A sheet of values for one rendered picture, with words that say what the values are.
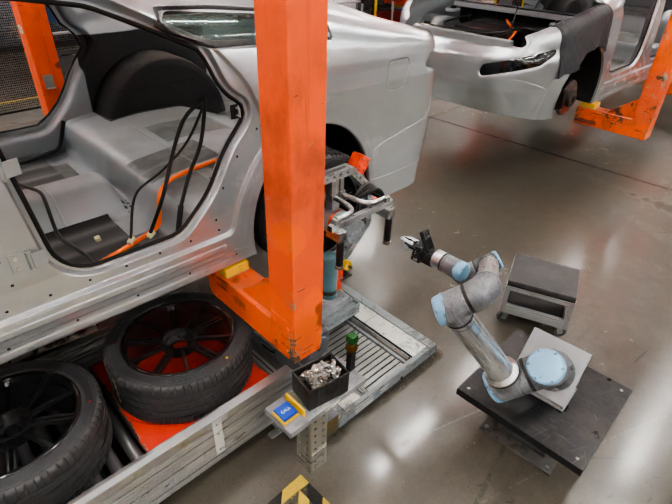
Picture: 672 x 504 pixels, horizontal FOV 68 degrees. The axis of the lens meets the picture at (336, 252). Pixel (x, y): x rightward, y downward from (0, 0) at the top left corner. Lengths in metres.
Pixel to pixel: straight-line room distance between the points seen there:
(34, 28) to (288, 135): 2.74
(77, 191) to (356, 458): 1.93
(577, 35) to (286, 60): 3.47
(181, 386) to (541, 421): 1.57
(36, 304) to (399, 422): 1.73
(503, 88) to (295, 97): 3.16
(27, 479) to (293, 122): 1.50
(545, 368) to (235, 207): 1.51
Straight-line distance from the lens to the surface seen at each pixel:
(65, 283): 2.10
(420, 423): 2.72
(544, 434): 2.46
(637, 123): 5.51
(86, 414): 2.24
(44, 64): 4.15
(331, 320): 2.96
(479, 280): 1.87
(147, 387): 2.26
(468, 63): 4.64
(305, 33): 1.59
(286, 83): 1.59
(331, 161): 2.48
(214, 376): 2.24
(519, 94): 4.61
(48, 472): 2.14
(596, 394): 2.73
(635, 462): 2.96
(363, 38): 2.58
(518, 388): 2.33
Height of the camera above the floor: 2.11
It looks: 33 degrees down
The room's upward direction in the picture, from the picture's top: 2 degrees clockwise
